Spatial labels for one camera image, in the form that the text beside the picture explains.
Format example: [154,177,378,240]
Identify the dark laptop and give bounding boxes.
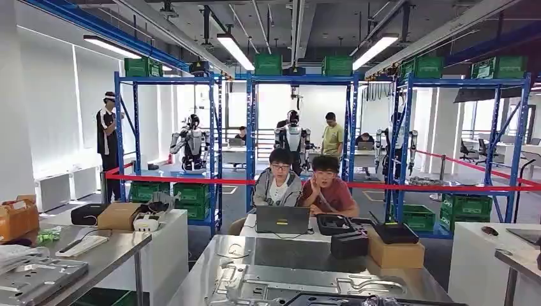
[505,228,541,247]

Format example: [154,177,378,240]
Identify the brown cardboard box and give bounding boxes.
[366,228,426,270]
[96,202,144,232]

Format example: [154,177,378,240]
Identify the flat metal plate part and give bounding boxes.
[0,256,90,306]

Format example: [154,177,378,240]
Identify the blue steel rack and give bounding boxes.
[113,71,223,237]
[383,72,533,224]
[245,72,361,213]

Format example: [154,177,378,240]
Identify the grey gadget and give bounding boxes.
[147,191,182,215]

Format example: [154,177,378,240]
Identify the black carrying case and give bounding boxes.
[70,203,112,226]

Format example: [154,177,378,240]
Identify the orange cardboard box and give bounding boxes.
[0,194,41,243]

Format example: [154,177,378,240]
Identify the brown chair back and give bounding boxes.
[228,217,248,237]

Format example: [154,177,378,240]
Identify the stamped sheet metal part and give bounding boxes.
[208,262,409,306]

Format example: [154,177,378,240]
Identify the steel table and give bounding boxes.
[0,224,153,306]
[166,234,454,306]
[494,246,541,306]

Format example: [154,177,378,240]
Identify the green plastic bag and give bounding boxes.
[36,226,63,246]

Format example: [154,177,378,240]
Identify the black open case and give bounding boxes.
[315,213,376,237]

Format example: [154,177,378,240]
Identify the long ceiling lamp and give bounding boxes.
[352,35,400,72]
[216,33,256,72]
[82,34,143,61]

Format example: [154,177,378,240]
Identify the black box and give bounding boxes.
[330,231,370,260]

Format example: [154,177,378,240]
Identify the white radiator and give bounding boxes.
[69,165,101,201]
[34,172,72,214]

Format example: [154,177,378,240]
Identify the clear plastic bag stack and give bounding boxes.
[0,244,49,271]

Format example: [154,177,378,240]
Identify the grey black humanoid robot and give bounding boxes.
[374,113,419,177]
[274,110,315,176]
[170,113,211,174]

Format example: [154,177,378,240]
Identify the pile of metal parts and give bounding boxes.
[406,176,443,187]

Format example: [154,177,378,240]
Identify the white VR headset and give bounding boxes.
[132,210,162,233]

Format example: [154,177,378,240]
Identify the black router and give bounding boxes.
[368,210,420,245]

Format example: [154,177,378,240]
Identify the red barrier belt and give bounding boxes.
[416,149,541,187]
[105,173,541,193]
[105,162,135,176]

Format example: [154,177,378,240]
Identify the green plastic crate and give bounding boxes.
[438,210,492,234]
[175,201,211,221]
[254,54,283,77]
[321,55,354,77]
[470,55,529,80]
[399,55,445,81]
[389,203,436,232]
[123,57,164,78]
[173,182,211,206]
[128,181,171,203]
[440,193,494,218]

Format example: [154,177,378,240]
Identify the white table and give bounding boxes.
[447,221,541,306]

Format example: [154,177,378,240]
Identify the black office chair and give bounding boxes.
[459,139,477,164]
[475,138,494,166]

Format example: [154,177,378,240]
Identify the white keyboard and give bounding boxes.
[55,235,110,259]

